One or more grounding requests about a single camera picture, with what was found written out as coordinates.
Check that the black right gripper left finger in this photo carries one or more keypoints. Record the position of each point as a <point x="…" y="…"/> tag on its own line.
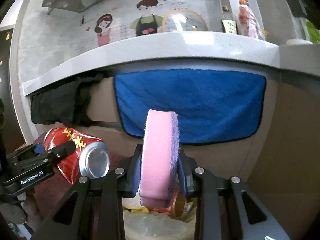
<point x="92" y="208"/>

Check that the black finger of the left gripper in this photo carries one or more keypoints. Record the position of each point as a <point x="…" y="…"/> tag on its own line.
<point x="60" y="152"/>

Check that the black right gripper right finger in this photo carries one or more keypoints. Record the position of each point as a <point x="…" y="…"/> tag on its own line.
<point x="226" y="208"/>

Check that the red drink can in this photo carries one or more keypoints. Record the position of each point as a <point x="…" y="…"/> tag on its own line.
<point x="90" y="158"/>

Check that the purple pink sponge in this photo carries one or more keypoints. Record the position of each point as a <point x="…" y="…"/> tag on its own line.
<point x="159" y="159"/>

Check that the trash bin with bag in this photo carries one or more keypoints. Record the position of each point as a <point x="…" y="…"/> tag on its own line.
<point x="174" y="222"/>

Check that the black door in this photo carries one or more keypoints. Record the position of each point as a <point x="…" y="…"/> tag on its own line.
<point x="10" y="130"/>

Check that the red plaid cloth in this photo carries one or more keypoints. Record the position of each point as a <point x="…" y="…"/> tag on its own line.
<point x="49" y="192"/>

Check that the black cloth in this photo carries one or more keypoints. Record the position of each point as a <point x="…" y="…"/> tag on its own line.
<point x="66" y="103"/>

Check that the blue towel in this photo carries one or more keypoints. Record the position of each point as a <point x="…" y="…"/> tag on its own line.
<point x="212" y="106"/>

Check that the grey countertop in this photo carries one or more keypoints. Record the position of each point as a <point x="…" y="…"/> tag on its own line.
<point x="296" y="64"/>

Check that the orange pink wrapped bottle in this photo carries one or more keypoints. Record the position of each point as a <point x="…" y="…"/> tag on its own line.
<point x="247" y="22"/>

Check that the glass bottle with label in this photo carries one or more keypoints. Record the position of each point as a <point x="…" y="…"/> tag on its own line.
<point x="228" y="21"/>

